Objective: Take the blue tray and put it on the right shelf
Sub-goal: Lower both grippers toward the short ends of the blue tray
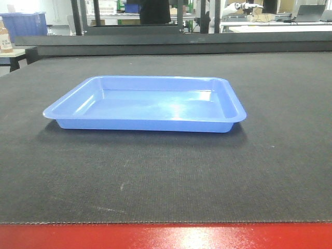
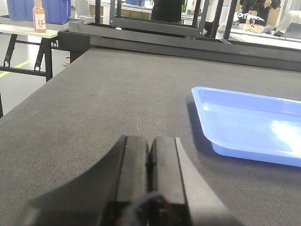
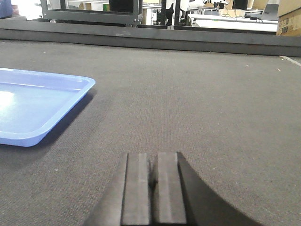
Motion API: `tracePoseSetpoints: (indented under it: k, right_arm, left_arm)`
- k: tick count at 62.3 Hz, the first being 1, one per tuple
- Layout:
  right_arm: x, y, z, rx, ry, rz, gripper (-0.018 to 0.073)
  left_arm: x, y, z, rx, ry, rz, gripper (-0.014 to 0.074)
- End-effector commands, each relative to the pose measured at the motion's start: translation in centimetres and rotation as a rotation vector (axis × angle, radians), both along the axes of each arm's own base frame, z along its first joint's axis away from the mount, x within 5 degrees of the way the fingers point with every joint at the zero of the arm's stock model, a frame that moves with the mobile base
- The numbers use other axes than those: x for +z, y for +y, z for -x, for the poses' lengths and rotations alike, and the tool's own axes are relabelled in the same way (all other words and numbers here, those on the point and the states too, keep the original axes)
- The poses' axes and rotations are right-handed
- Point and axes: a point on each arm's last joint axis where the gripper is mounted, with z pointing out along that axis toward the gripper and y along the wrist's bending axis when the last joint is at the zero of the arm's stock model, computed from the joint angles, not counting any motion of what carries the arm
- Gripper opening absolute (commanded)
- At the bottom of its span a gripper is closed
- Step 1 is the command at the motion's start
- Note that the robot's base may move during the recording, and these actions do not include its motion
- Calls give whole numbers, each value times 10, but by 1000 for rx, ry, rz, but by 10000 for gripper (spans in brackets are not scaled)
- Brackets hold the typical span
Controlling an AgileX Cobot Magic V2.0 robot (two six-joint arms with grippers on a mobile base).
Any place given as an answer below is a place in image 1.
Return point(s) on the red metal work table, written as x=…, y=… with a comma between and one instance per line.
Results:
x=256, y=235

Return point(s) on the blue plastic tray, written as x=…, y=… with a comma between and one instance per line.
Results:
x=149, y=103

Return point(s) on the open grey laptop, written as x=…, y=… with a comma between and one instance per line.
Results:
x=307, y=13

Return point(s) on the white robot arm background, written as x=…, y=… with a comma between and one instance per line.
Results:
x=234, y=7

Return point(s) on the orange drink bottle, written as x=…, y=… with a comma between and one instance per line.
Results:
x=6, y=45

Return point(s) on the large blue storage crate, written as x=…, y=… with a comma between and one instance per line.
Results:
x=25, y=24

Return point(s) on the black metal frame structure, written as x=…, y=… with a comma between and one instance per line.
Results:
x=143, y=40

